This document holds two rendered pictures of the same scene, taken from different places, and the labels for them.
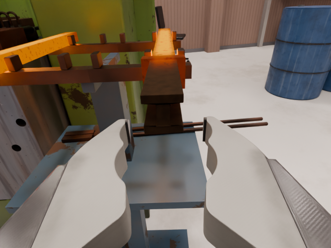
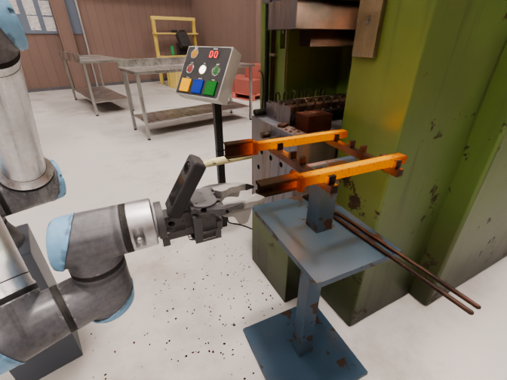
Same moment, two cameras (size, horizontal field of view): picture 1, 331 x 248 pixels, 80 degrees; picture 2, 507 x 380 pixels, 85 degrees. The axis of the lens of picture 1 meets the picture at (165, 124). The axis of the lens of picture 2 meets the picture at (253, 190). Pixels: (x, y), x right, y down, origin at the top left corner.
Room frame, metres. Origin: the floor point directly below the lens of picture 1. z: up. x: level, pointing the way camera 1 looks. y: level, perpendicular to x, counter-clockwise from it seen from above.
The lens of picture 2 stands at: (-0.11, -0.46, 1.24)
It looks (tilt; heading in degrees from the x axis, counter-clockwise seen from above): 29 degrees down; 65
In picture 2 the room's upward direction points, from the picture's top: straight up
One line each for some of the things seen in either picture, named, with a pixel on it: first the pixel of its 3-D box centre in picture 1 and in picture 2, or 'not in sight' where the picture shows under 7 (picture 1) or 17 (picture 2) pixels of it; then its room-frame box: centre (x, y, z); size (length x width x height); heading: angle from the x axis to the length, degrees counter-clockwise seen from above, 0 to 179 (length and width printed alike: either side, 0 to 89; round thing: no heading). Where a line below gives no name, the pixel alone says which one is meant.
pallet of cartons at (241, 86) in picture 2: not in sight; (244, 80); (2.70, 5.92, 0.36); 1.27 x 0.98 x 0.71; 102
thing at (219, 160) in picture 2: not in sight; (230, 158); (0.41, 0.96, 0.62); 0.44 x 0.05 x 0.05; 2
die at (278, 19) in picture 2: not in sight; (324, 16); (0.73, 0.62, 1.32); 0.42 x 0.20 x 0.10; 2
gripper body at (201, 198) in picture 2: not in sight; (188, 216); (-0.03, 0.00, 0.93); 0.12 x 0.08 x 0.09; 179
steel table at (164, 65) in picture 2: not in sight; (193, 93); (0.97, 3.97, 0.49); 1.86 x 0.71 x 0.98; 12
